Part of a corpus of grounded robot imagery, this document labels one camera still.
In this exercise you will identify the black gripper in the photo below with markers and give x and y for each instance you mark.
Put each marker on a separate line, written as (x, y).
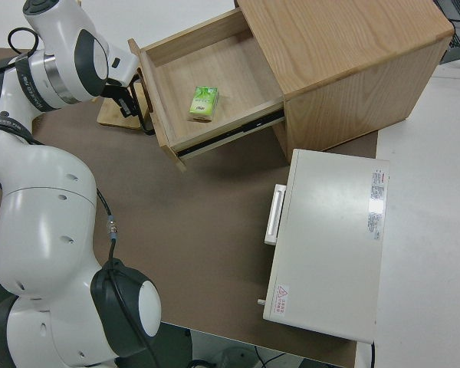
(120, 89)

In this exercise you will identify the light wooden drawer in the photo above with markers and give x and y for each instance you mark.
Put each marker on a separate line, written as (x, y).
(234, 65)

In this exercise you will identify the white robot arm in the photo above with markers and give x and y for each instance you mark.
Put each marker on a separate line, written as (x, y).
(42, 237)

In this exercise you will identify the green tissue pack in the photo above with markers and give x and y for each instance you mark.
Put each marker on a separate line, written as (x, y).
(203, 100)

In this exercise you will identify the brown table mat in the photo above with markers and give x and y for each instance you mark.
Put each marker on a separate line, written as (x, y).
(195, 230)

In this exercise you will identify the light wooden cabinet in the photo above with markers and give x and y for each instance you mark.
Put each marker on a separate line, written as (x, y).
(349, 57)

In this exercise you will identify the white toaster oven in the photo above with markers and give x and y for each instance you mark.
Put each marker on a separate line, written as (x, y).
(326, 245)

